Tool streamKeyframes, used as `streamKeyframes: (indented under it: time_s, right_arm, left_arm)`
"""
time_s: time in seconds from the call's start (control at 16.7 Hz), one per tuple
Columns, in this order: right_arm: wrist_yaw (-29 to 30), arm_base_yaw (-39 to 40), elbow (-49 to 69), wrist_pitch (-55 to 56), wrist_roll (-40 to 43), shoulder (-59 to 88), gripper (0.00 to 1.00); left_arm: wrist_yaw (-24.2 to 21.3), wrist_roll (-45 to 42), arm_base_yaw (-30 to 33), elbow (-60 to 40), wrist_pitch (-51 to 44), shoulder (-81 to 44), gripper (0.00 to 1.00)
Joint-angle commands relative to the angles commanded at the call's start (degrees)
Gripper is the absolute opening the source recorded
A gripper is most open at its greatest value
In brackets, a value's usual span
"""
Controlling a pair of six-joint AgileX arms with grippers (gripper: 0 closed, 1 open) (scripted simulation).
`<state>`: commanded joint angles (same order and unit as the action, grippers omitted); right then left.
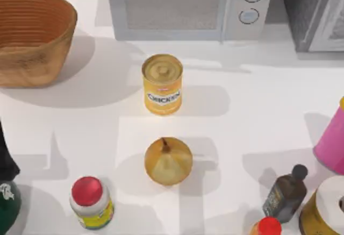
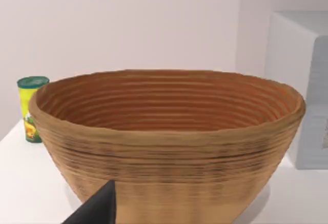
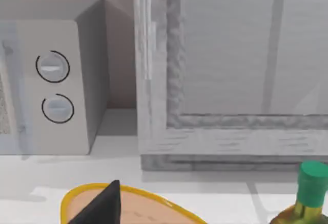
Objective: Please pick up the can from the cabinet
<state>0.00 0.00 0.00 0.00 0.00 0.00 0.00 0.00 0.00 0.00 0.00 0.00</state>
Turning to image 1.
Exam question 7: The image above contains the red-capped orange bottle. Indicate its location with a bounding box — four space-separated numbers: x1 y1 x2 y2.
249 216 283 235

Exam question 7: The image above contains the yellow onion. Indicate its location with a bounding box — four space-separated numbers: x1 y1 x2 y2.
144 137 194 187

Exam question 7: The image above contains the yellow can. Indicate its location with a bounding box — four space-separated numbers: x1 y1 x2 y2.
141 54 184 117

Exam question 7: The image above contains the red-capped white jar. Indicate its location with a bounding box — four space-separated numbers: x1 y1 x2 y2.
69 176 114 231

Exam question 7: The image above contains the white-lidded yellow tub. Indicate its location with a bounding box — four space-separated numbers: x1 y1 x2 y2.
298 175 344 235

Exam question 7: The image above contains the pale microwave oven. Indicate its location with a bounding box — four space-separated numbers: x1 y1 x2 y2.
105 0 276 44

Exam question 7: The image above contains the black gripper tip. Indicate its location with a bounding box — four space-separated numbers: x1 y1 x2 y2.
0 120 22 183

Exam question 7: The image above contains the dark brown bottle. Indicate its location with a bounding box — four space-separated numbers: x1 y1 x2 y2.
262 164 309 223

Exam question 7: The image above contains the brown wooden basket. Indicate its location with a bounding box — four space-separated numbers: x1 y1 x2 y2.
0 0 78 88

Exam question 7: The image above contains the pink cylindrical container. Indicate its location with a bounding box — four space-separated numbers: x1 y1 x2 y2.
313 96 344 176

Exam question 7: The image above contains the dark green bottle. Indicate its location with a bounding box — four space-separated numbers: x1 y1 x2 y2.
0 180 22 235

